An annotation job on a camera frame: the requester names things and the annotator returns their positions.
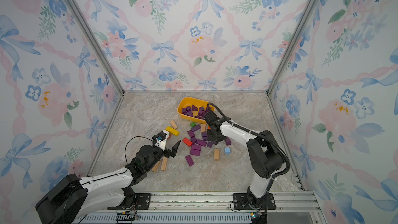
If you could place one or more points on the purple long brick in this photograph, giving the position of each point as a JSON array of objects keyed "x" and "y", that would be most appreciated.
[
  {"x": 228, "y": 141},
  {"x": 189, "y": 160},
  {"x": 196, "y": 128}
]

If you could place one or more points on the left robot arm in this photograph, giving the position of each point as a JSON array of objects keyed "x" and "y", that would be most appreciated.
[{"x": 74, "y": 197}]

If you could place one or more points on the natural wood long brick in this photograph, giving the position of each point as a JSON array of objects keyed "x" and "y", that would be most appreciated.
[
  {"x": 164, "y": 164},
  {"x": 155, "y": 168}
]

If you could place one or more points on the natural wood brick top left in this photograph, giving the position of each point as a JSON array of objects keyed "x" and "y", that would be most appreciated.
[{"x": 173, "y": 124}]

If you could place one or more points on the purple long brick top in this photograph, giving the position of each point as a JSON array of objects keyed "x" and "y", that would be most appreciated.
[{"x": 196, "y": 128}]

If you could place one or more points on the natural wood brick right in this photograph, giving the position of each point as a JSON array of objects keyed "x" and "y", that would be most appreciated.
[{"x": 216, "y": 154}]

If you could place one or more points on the purple large block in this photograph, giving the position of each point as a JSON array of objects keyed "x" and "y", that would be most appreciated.
[{"x": 195, "y": 150}]

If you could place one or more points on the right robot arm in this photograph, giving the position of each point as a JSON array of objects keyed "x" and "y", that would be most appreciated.
[{"x": 267, "y": 158}]

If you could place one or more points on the natural wood long brick left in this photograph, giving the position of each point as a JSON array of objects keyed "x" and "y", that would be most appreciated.
[{"x": 155, "y": 168}]

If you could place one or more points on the red flat brick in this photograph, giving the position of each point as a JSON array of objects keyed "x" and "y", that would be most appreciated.
[{"x": 187, "y": 142}]

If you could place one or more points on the purple long brick bottom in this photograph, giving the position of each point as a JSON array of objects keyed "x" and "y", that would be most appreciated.
[{"x": 189, "y": 160}]

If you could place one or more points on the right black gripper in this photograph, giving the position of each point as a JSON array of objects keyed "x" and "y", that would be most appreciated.
[{"x": 216, "y": 134}]

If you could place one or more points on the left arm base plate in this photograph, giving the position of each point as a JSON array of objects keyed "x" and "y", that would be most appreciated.
[{"x": 140, "y": 201}]

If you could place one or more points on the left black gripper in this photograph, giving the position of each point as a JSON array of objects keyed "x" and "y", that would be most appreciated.
[{"x": 166, "y": 151}]

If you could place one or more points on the aluminium mounting rail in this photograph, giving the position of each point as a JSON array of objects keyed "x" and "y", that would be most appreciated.
[{"x": 210, "y": 207}]

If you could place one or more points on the yellow plastic storage bin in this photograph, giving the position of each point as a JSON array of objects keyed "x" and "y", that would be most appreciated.
[{"x": 193, "y": 109}]

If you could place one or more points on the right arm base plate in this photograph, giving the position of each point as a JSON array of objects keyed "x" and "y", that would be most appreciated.
[{"x": 245, "y": 201}]

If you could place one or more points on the light blue cube brick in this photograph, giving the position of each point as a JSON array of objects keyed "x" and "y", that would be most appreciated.
[{"x": 227, "y": 150}]

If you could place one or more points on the purple brick centre slanted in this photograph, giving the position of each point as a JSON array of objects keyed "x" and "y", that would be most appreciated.
[{"x": 201, "y": 143}]

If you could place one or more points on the natural wood brick top centre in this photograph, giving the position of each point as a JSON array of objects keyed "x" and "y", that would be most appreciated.
[{"x": 203, "y": 127}]

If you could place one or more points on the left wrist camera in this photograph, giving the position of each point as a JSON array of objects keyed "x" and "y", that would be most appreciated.
[{"x": 159, "y": 140}]

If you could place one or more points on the yellow long brick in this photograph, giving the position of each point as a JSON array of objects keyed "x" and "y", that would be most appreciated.
[{"x": 172, "y": 131}]

